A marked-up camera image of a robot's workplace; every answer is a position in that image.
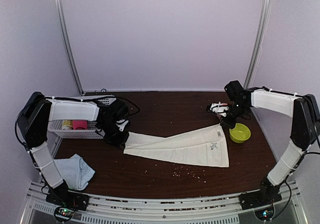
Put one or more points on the lime green plastic bowl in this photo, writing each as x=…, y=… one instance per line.
x=240, y=133

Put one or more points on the round circuit board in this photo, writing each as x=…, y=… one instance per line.
x=63, y=214
x=265, y=214

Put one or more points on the yellow white cup in basket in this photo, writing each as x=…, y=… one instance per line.
x=67, y=125

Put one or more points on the left aluminium frame post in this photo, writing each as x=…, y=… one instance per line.
x=67, y=46

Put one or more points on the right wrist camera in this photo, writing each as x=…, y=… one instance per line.
x=233, y=89

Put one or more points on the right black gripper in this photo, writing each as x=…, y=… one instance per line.
x=231, y=124

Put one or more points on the aluminium frame post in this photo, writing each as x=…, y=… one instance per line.
x=257, y=49
x=67, y=46

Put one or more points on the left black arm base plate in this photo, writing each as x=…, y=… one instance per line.
x=63, y=197

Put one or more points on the light blue crumpled towel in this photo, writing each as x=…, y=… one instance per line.
x=75, y=171

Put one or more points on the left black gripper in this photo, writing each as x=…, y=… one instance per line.
x=120, y=141

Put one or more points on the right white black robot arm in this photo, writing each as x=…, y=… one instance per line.
x=293, y=133

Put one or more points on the white terry towel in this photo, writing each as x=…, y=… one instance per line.
x=202, y=147

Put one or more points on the right aluminium frame post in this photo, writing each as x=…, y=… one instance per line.
x=257, y=49

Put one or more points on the red white patterned ceramic bowl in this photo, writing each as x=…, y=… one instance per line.
x=219, y=108

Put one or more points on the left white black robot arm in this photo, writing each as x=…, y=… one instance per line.
x=32, y=123

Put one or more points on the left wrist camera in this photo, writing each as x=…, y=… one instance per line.
x=119, y=110

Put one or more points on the right round circuit board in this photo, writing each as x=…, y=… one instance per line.
x=265, y=214

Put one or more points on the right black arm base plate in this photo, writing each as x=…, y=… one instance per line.
x=258, y=198

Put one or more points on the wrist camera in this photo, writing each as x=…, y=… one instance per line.
x=119, y=110
x=233, y=89

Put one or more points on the left round circuit board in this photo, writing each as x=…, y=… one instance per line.
x=63, y=214

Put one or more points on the white perforated plastic basket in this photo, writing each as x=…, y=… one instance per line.
x=79, y=117

